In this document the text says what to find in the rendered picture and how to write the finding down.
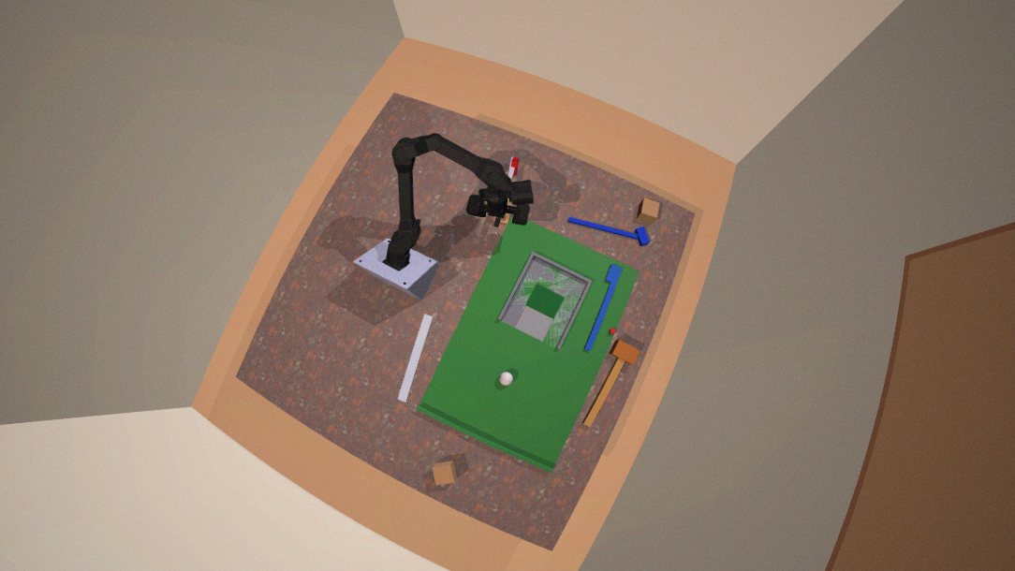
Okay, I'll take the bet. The blue l-shaped block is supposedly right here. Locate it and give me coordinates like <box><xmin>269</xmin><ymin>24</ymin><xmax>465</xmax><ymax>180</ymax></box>
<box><xmin>584</xmin><ymin>264</ymin><xmax>622</xmax><ymax>351</ymax></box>

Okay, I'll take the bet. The blue long bar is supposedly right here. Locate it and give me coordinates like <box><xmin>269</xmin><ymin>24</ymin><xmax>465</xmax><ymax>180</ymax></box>
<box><xmin>568</xmin><ymin>217</ymin><xmax>650</xmax><ymax>246</ymax></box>

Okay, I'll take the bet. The green mat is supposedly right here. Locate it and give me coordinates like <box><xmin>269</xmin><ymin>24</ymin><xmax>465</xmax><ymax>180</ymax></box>
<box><xmin>419</xmin><ymin>214</ymin><xmax>639</xmax><ymax>468</ymax></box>

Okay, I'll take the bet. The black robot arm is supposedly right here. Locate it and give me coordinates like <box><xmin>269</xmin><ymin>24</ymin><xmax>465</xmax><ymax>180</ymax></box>
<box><xmin>382</xmin><ymin>133</ymin><xmax>534</xmax><ymax>271</ymax></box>

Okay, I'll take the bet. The tan box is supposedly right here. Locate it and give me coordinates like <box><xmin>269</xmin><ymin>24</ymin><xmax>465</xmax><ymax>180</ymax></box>
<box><xmin>637</xmin><ymin>198</ymin><xmax>659</xmax><ymax>224</ymax></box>
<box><xmin>433</xmin><ymin>461</ymin><xmax>457</xmax><ymax>486</ymax></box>

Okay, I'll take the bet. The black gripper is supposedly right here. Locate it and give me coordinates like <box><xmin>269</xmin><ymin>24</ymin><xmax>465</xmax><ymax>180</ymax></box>
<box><xmin>466</xmin><ymin>194</ymin><xmax>530</xmax><ymax>226</ymax></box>

